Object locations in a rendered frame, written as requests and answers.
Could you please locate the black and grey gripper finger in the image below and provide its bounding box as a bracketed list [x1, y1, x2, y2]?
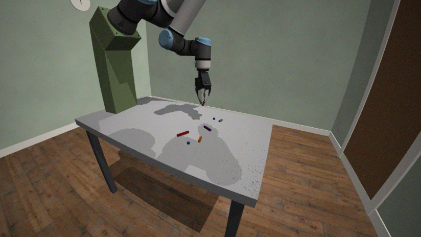
[203, 88, 211, 104]
[195, 85, 202, 105]

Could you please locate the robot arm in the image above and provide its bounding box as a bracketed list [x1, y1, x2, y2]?
[107, 0, 212, 69]

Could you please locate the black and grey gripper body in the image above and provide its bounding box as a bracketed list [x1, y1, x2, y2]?
[195, 68, 209, 89]

